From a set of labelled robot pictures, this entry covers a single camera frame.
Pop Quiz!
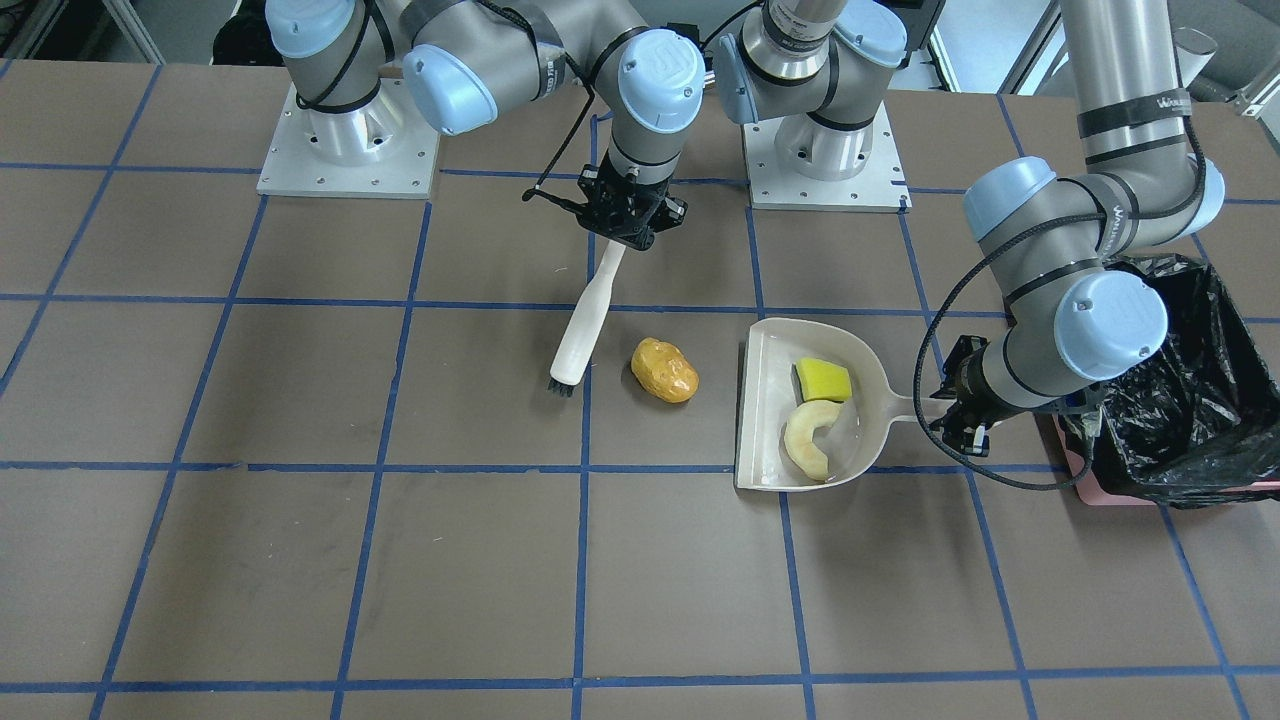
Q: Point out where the pink bin with black bag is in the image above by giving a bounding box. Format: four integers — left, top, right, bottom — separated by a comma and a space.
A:
1076, 252, 1279, 510

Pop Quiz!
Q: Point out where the beige dustpan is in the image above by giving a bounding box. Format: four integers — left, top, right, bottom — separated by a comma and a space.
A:
735, 318, 916, 492

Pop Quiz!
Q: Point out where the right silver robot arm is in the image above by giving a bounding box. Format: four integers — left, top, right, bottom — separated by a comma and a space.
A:
259, 1, 707, 251

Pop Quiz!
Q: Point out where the yellow sponge piece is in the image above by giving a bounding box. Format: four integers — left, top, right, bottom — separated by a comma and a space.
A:
794, 357, 852, 404

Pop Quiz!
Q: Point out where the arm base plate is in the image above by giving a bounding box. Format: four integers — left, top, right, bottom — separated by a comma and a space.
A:
256, 78, 439, 200
742, 105, 913, 213

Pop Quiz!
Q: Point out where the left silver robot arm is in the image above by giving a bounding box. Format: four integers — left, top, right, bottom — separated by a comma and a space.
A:
712, 1, 1225, 456

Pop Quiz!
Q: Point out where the yellow trash ball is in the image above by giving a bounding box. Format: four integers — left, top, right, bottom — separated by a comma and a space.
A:
630, 337, 700, 404

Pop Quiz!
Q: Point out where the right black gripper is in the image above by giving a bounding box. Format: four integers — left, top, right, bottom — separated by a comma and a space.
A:
576, 164, 689, 251

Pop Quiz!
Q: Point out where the beige ring-shaped trash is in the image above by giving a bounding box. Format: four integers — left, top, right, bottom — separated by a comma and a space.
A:
782, 400, 849, 483

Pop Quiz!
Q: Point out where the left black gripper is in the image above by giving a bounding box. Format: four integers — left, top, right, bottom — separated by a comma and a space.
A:
929, 334, 997, 457

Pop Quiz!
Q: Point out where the beige hand brush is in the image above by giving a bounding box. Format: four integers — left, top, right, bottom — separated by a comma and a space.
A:
548, 241, 628, 397

